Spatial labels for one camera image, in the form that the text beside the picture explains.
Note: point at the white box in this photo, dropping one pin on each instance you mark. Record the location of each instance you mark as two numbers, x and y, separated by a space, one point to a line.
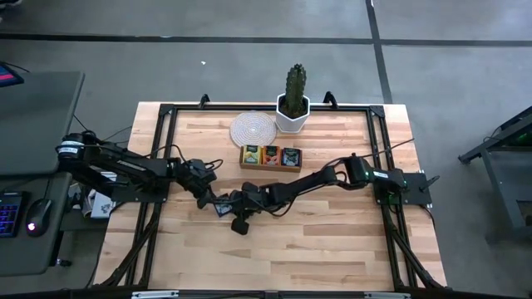
101 205

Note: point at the dark tablet screen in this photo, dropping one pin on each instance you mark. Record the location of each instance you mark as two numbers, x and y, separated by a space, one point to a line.
8 76

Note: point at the white woven round placemat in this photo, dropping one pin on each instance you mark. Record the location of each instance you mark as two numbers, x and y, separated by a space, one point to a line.
252 128

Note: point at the black aluminium table frame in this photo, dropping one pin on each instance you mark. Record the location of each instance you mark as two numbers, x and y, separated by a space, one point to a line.
270 108

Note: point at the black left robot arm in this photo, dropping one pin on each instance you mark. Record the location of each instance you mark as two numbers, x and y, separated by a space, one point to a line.
116 164

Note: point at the grey desk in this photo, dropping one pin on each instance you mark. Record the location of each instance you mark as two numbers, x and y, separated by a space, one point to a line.
37 124

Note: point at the grey metal cart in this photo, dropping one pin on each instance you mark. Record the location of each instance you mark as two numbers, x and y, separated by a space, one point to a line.
498 166

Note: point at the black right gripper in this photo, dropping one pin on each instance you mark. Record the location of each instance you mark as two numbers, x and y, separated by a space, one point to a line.
249 203

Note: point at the black keyboard with red lights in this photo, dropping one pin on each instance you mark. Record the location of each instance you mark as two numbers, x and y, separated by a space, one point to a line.
10 214

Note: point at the green cactus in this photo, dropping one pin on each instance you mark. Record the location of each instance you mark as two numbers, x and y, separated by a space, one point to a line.
295 89

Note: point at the orange peach tea packet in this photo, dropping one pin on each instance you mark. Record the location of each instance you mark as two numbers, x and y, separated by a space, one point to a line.
272 155

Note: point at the wooden tea organizer box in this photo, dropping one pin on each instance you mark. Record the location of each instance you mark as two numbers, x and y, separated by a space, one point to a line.
270 169

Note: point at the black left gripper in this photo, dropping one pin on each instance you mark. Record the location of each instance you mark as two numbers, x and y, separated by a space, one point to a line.
195 176

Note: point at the yellow green lemon tea packet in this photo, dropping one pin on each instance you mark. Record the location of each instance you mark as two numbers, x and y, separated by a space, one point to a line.
252 155

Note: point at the dark blue blueberry tea packet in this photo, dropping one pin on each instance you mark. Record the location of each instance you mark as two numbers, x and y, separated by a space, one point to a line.
223 206
291 156

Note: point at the black computer mouse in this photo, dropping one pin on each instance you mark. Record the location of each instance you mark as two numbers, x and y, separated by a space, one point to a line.
38 217

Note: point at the white hexagonal plant pot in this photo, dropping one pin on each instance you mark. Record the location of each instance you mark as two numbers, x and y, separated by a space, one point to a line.
291 125

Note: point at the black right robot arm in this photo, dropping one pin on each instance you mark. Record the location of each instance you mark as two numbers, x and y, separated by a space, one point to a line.
341 180

